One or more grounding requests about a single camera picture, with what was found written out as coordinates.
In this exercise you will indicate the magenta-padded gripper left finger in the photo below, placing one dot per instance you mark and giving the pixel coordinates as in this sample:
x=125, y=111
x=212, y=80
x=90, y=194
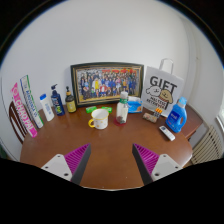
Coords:
x=56, y=165

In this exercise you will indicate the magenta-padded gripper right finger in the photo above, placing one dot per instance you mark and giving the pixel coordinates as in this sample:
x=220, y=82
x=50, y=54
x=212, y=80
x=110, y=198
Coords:
x=166, y=165

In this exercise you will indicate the clear green-labelled drink bottle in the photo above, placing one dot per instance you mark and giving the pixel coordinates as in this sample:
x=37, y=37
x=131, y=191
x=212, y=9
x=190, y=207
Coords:
x=122, y=111

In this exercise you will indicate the white remote control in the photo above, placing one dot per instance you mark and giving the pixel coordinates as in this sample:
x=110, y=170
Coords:
x=167, y=133

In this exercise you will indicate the white radiator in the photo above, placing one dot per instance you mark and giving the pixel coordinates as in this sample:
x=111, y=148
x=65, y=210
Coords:
x=208, y=146

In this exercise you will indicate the blue detergent bottle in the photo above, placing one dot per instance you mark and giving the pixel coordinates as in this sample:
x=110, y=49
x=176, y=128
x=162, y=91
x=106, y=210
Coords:
x=176, y=118

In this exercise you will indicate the small floral pouch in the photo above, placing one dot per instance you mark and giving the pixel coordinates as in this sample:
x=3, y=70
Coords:
x=149, y=117

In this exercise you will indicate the small puzzle cube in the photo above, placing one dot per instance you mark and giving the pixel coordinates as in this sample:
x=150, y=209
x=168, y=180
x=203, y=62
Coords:
x=157, y=112

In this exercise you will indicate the white bottle with blue cap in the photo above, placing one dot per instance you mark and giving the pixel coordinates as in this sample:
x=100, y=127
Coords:
x=47, y=108

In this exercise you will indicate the brown wooden chair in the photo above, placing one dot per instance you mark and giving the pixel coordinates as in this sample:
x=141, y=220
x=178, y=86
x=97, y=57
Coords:
x=13, y=121

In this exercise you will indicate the dark blue pump bottle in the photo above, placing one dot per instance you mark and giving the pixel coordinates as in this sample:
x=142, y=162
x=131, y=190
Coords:
x=58, y=103

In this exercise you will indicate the pink shuttlecock tube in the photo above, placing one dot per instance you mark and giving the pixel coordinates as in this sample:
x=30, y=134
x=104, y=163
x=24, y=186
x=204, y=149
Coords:
x=24, y=111

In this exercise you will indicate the amber pump bottle yellow label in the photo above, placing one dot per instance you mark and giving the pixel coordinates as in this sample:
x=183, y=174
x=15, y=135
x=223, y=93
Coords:
x=71, y=104

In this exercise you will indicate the white mug with yellow rim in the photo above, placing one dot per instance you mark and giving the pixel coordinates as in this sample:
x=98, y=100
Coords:
x=100, y=119

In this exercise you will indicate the blue tissue pack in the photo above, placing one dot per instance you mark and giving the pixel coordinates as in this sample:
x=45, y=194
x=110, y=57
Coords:
x=135, y=106

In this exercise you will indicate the white shuttlecock tube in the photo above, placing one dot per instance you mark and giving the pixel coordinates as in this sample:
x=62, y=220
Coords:
x=31, y=101

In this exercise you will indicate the white printed paper gift bag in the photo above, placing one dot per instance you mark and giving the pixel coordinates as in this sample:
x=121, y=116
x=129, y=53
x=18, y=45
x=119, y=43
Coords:
x=161, y=90

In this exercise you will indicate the black-framed group picture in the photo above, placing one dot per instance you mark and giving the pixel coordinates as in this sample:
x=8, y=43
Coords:
x=106, y=83

